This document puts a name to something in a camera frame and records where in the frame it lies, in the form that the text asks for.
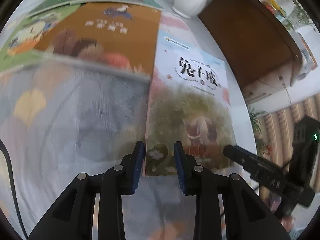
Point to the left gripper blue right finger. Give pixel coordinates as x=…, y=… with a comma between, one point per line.
x=246, y=215

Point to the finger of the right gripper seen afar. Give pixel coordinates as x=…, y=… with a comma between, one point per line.
x=239, y=155

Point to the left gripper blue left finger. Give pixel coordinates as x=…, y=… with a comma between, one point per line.
x=71, y=215

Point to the light blue cover book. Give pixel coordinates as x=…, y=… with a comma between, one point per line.
x=174, y=34

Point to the light green illustrated book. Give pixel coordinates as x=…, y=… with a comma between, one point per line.
x=18, y=49

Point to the rabbit hill pastel book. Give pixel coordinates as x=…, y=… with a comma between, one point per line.
x=188, y=102

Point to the dark brown wooden cabinet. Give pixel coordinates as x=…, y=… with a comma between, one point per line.
x=254, y=43

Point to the brown Aesop fables book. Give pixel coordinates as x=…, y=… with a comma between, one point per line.
x=118, y=35

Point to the person's right hand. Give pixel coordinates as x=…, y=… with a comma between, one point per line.
x=288, y=221

